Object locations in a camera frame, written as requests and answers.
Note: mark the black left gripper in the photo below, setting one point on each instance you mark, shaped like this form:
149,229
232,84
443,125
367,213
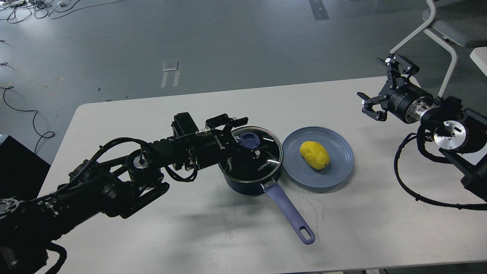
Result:
220,145

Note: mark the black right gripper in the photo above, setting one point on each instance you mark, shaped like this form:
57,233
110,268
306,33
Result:
402,96

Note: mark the glass lid purple knob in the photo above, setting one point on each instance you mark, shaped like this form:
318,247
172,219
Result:
260,156

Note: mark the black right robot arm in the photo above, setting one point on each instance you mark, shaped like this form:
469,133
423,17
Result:
446,129

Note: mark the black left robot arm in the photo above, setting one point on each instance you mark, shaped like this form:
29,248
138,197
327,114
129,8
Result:
122,177

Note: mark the blue round plate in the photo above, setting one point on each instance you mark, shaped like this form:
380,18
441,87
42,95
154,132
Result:
340,152

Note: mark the white table corner right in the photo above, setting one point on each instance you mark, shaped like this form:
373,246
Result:
479,57

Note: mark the white office chair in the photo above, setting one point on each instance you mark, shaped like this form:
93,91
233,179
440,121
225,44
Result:
463,22

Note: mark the black box at left edge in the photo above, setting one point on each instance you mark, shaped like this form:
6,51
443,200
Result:
22,172

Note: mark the dark blue saucepan purple handle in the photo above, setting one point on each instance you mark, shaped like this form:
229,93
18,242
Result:
271,188

